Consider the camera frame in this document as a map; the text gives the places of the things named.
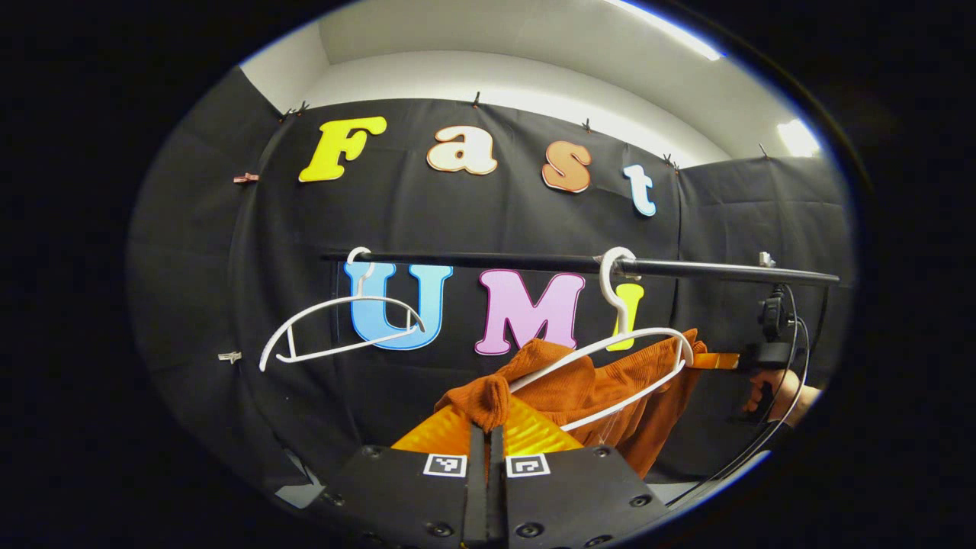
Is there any black clothes rack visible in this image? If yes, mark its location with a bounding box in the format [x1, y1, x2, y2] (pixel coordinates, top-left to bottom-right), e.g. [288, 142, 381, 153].
[324, 248, 841, 367]

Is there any orange corduroy shirt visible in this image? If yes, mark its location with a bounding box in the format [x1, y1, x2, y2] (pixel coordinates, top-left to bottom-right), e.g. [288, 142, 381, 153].
[435, 328, 710, 480]

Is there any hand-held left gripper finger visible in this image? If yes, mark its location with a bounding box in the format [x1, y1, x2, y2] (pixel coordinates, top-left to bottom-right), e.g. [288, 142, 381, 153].
[320, 403, 489, 549]
[488, 396, 673, 549]

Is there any small ceiling light panel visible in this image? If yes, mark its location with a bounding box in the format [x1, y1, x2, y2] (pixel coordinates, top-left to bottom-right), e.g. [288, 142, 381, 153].
[776, 118, 823, 159]

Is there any black backdrop cloth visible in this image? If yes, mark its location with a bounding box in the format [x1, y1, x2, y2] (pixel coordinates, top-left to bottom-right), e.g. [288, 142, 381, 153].
[126, 65, 855, 496]

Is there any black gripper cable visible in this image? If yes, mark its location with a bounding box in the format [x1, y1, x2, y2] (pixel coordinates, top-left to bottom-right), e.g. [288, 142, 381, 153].
[685, 284, 811, 509]

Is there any white plastic clothes hanger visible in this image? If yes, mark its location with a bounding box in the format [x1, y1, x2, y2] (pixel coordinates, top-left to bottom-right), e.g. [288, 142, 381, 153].
[259, 246, 426, 373]
[507, 246, 695, 432]

